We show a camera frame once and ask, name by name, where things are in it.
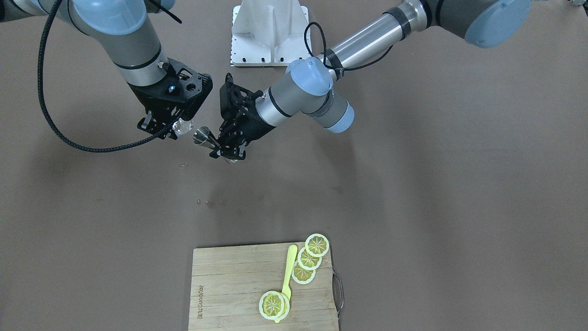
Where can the outer lemon slice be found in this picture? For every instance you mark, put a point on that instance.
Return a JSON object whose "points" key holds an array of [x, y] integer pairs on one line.
{"points": [[317, 245]]}

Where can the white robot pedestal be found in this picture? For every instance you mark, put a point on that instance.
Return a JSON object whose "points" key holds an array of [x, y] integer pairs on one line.
{"points": [[268, 33]]}

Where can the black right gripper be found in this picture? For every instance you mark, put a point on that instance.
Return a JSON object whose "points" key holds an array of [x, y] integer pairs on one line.
{"points": [[146, 101]]}

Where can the middle lemon slice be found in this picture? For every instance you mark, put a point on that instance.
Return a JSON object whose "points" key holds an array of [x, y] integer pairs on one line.
{"points": [[307, 261]]}

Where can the clear glass cup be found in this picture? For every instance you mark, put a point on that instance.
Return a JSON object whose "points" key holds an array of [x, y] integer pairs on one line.
{"points": [[182, 127]]}

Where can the lemon slice on spoon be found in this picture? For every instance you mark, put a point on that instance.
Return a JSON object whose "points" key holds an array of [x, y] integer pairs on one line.
{"points": [[274, 305]]}

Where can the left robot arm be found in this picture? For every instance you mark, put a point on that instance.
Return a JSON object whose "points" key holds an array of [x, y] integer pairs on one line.
{"points": [[307, 86]]}

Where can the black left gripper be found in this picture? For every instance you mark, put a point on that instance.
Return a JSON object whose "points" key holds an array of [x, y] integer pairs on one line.
{"points": [[252, 125]]}

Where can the bamboo cutting board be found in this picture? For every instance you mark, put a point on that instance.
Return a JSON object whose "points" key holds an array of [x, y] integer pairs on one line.
{"points": [[228, 282]]}

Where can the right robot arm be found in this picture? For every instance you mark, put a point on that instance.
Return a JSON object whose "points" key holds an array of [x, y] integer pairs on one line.
{"points": [[122, 27]]}

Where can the steel jigger measuring cup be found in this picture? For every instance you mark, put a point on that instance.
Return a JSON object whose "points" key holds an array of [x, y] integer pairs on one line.
{"points": [[203, 137]]}

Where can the lemon slice near spoon handle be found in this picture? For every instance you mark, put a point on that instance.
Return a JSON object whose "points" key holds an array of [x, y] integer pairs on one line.
{"points": [[301, 275]]}

